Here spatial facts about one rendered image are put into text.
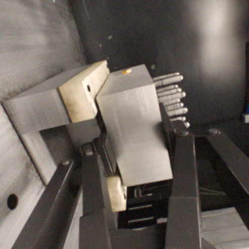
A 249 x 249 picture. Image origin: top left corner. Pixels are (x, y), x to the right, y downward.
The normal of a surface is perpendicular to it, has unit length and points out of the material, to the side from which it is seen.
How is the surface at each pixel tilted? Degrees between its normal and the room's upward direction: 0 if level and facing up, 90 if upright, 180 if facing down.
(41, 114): 90
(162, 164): 90
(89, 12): 90
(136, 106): 90
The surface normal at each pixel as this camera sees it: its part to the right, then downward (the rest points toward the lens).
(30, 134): 0.97, -0.22
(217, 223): -0.25, -0.89
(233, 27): -0.03, 0.40
